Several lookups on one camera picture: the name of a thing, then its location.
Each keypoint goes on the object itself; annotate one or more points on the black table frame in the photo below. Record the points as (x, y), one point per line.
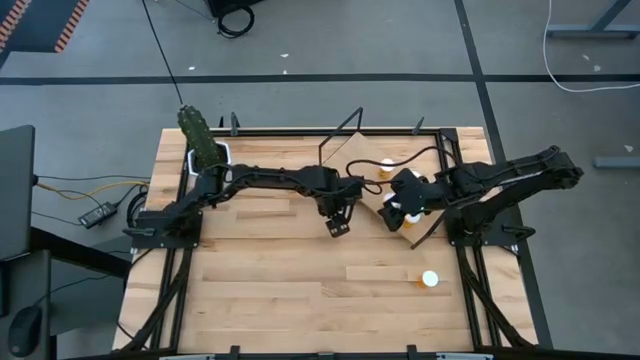
(280, 132)

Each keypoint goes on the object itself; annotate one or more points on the grey floor bar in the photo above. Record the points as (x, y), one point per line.
(617, 162)

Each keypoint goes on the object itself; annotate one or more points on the grey desk leg frame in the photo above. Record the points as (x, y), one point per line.
(590, 31)

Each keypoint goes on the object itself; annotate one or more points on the green cactus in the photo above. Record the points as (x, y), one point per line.
(197, 135)

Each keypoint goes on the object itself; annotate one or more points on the amber medicine bottle white cap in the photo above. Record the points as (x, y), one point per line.
(413, 218)
(386, 163)
(430, 278)

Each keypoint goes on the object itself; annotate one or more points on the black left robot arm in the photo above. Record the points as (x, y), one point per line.
(270, 177)

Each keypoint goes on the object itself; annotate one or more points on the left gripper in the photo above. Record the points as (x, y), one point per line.
(342, 200)

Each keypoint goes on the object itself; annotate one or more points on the black computer mouse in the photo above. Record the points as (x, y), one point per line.
(25, 332)

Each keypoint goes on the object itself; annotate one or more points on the dark grey desk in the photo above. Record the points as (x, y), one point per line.
(30, 285)

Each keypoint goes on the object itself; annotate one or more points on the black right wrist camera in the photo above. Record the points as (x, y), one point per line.
(414, 186)

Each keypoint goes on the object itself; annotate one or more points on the black equipment case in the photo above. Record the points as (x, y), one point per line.
(230, 6)

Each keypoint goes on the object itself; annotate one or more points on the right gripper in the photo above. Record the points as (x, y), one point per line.
(425, 205)

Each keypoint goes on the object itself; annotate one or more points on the dark grey monitor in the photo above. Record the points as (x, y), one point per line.
(15, 190)

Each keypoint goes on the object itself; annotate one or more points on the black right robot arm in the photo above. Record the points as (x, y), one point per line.
(525, 177)

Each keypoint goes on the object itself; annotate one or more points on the black power adapter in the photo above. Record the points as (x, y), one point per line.
(97, 215)

